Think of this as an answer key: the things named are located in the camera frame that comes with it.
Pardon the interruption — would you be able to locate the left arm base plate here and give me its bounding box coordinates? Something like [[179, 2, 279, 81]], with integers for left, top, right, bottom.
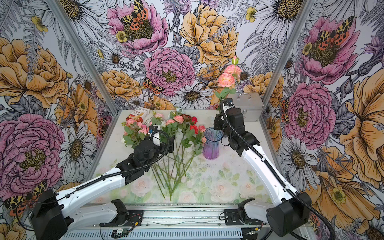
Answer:
[[100, 200, 144, 228]]

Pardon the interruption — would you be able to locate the silver first aid case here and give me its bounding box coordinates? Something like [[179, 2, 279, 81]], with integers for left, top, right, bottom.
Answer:
[[228, 93, 264, 122]]

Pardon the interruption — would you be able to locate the aluminium rail frame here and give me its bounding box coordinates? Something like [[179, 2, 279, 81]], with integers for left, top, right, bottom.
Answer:
[[59, 203, 319, 240]]

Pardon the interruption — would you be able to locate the black corrugated right cable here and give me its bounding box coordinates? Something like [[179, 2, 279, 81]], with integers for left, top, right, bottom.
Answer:
[[220, 100, 336, 240]]

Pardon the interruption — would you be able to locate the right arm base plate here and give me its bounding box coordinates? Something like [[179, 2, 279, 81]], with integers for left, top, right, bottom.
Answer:
[[224, 198, 265, 226]]

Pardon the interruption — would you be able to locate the red white small box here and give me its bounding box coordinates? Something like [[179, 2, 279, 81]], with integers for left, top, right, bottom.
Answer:
[[126, 107, 150, 123]]

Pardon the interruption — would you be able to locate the pink purple glass vase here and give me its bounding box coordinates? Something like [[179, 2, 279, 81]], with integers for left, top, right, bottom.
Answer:
[[203, 127, 224, 160]]

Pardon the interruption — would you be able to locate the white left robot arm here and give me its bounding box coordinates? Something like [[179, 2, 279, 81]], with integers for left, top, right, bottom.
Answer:
[[31, 135, 175, 240]]

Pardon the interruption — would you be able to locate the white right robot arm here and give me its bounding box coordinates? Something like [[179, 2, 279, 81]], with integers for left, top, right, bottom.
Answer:
[[214, 106, 311, 240]]

